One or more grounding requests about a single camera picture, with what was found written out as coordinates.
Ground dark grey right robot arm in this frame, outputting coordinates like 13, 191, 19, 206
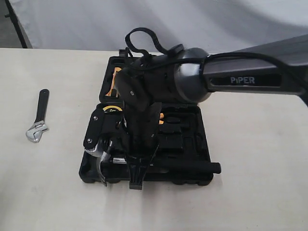
115, 35, 308, 190

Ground orange utility knife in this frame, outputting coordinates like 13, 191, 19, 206
106, 67, 122, 98

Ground black stand pole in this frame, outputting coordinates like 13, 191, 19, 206
4, 0, 28, 49

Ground claw hammer black grip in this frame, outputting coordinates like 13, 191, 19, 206
97, 148, 222, 187

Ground adjustable wrench black handle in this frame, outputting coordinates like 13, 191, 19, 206
26, 89, 50, 143

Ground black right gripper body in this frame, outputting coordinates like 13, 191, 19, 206
123, 102, 162, 159

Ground orange handled pliers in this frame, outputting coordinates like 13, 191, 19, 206
159, 113, 165, 125

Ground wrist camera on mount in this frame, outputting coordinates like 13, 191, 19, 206
83, 104, 124, 159

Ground yellow tape measure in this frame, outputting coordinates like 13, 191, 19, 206
103, 105, 122, 114

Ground black plastic tool case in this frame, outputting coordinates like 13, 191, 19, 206
79, 51, 212, 183

